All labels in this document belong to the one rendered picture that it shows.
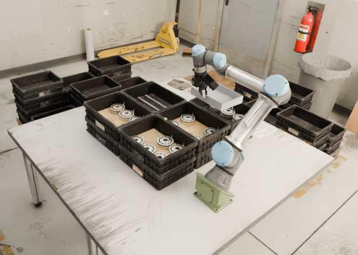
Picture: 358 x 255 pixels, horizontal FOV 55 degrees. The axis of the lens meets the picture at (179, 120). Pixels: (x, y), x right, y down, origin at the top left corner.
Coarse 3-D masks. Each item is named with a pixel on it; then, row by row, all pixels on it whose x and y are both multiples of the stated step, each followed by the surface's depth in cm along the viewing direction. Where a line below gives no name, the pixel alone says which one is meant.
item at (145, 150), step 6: (156, 114) 223; (138, 120) 216; (162, 120) 218; (126, 126) 209; (174, 126) 213; (120, 132) 204; (126, 138) 201; (132, 138) 199; (192, 138) 203; (138, 144) 194; (192, 144) 198; (144, 150) 191; (180, 150) 192; (186, 150) 196; (150, 156) 188; (156, 156) 186; (168, 156) 187; (174, 156) 190; (162, 162) 185
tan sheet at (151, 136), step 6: (144, 132) 223; (150, 132) 223; (156, 132) 223; (144, 138) 217; (150, 138) 217; (156, 138) 218; (150, 144) 212; (156, 144) 212; (156, 150) 207; (162, 150) 207; (168, 150) 208
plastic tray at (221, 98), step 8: (192, 88) 222; (224, 88) 228; (200, 96) 218; (208, 96) 213; (216, 96) 224; (224, 96) 225; (232, 96) 224; (240, 96) 219; (216, 104) 209; (224, 104) 208; (232, 104) 214
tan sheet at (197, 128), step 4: (176, 120) 238; (180, 124) 234; (196, 124) 235; (200, 124) 235; (184, 128) 230; (188, 128) 230; (192, 128) 231; (196, 128) 231; (200, 128) 231; (204, 128) 232; (192, 132) 226; (196, 132) 227; (200, 132) 227
